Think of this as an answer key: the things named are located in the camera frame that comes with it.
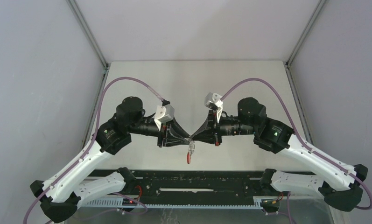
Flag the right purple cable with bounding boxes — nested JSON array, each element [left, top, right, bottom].
[[220, 77, 372, 211]]

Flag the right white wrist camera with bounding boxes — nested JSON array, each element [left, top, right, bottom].
[[204, 92, 223, 123]]

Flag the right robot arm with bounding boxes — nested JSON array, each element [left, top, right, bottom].
[[191, 97, 368, 212]]

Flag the white slotted cable duct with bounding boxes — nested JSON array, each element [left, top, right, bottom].
[[80, 197, 279, 210]]

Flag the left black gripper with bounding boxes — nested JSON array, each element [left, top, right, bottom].
[[128, 116, 190, 147]]

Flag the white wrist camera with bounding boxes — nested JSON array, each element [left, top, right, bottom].
[[204, 92, 223, 123], [154, 104, 175, 131]]

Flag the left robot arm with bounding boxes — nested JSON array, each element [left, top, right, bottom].
[[30, 97, 191, 223]]

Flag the purple cable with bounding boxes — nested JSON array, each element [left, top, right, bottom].
[[22, 77, 169, 224], [220, 77, 372, 211]]

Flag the red handled keyring holder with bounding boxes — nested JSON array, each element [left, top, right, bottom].
[[187, 140, 195, 164]]

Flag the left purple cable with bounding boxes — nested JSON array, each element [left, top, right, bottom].
[[22, 77, 169, 224]]

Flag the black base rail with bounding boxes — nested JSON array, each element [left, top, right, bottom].
[[86, 168, 285, 206]]

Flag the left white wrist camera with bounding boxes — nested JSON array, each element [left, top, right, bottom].
[[154, 104, 175, 131]]

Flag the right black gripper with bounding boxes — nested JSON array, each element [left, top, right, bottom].
[[191, 109, 256, 146]]

